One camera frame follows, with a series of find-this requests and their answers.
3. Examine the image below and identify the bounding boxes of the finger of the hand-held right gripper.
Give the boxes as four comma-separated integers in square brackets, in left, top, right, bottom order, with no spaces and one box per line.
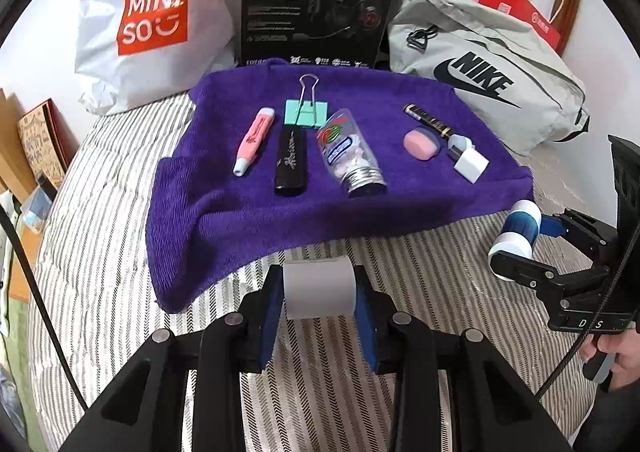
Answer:
[488,251,614,304]
[541,209,619,259]

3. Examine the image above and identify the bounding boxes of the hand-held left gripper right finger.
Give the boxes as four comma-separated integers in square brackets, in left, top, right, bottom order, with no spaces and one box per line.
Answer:
[352,266,576,452]

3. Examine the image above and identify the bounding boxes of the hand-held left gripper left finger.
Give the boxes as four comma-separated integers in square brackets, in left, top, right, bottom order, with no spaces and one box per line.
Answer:
[60,265,288,452]

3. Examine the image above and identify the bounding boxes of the blue and white cylinder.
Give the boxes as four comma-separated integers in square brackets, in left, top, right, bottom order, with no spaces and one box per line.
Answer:
[487,199,543,280]

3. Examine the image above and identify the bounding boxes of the white roll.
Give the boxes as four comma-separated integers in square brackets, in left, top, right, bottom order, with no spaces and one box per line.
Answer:
[282,255,357,321]

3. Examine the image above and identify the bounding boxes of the white cube adapter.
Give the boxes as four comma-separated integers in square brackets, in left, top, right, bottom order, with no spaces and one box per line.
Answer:
[452,145,491,184]

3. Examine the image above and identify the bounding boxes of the person's right forearm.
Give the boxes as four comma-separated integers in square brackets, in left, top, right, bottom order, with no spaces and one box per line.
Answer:
[575,367,640,452]

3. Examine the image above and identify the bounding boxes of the person's right hand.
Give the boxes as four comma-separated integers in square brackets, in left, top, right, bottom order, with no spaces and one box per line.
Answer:
[580,326,640,383]

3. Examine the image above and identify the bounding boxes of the purple towel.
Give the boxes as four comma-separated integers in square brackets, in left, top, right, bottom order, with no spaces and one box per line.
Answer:
[146,57,536,313]

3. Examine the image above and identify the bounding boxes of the small white plastic piece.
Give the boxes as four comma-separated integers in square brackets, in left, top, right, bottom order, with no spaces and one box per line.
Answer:
[446,133,475,162]

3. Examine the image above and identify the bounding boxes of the striped bed sheet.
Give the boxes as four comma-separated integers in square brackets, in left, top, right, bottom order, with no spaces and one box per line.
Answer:
[0,92,617,452]

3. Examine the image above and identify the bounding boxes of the pink eraser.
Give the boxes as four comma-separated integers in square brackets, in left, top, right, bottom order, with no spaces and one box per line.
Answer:
[402,128,442,162]

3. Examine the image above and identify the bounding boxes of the gold and black tube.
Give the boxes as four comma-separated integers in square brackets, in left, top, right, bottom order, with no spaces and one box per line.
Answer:
[403,103,453,139]

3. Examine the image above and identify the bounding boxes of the black oblong case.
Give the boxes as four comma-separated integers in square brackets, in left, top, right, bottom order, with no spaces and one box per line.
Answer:
[273,125,308,197]

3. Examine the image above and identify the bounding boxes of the clear bulb-shaped candy bottle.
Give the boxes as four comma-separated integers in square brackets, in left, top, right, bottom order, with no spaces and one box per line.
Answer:
[316,108,388,198]

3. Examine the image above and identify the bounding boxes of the pink highlighter pen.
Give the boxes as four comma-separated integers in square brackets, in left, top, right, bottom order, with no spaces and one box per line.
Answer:
[231,107,277,178]

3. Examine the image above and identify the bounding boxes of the grey sling bag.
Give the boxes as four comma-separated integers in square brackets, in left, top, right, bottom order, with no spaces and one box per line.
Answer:
[387,0,591,156]

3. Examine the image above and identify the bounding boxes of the green binder clip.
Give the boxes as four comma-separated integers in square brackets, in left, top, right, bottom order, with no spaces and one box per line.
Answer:
[284,74,331,129]

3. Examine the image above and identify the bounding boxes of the red paper bag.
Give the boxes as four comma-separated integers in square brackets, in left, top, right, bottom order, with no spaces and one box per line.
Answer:
[477,0,566,53]

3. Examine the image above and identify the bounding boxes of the small clear plastic box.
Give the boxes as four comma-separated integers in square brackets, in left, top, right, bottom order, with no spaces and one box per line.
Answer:
[15,177,59,234]

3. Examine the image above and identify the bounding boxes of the brown book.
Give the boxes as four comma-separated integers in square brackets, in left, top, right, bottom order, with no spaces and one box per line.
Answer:
[16,100,77,188]

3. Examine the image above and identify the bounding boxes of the wooden furniture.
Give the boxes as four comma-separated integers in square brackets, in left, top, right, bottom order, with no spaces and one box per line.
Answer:
[0,87,43,205]

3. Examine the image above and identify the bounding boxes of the white plastic shopping bag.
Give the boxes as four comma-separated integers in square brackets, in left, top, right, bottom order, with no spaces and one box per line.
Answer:
[75,0,241,115]

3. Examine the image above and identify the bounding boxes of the black headset box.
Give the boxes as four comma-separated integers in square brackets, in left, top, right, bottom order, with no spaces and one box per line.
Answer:
[239,0,405,69]

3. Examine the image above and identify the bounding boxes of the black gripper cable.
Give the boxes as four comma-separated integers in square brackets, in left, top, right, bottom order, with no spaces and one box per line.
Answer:
[0,205,91,410]
[537,222,640,400]

